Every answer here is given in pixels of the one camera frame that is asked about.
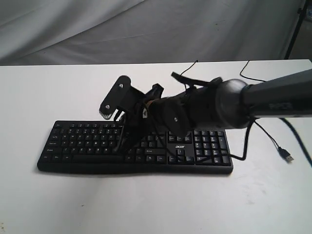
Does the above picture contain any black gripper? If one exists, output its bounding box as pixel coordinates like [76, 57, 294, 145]
[99, 75, 219, 154]

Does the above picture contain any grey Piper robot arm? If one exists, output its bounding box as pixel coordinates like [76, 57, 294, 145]
[99, 70, 312, 153]

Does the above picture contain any black Acer keyboard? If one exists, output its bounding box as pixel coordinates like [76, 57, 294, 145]
[37, 120, 234, 175]

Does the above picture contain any grey fabric backdrop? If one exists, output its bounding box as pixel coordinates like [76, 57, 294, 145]
[0, 0, 304, 65]

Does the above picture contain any black tripod stand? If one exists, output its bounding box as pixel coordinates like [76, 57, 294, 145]
[284, 0, 312, 59]

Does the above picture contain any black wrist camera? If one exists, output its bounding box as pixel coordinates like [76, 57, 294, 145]
[145, 83, 164, 100]

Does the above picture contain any black usb cable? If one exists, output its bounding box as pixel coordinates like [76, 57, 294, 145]
[179, 59, 294, 164]

